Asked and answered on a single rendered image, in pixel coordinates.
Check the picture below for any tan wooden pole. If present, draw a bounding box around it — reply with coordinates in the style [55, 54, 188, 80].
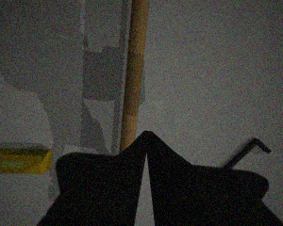
[119, 0, 150, 153]

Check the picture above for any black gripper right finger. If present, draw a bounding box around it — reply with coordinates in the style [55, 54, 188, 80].
[147, 131, 269, 226]

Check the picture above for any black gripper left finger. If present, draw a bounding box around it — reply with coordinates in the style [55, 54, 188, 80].
[56, 131, 149, 226]

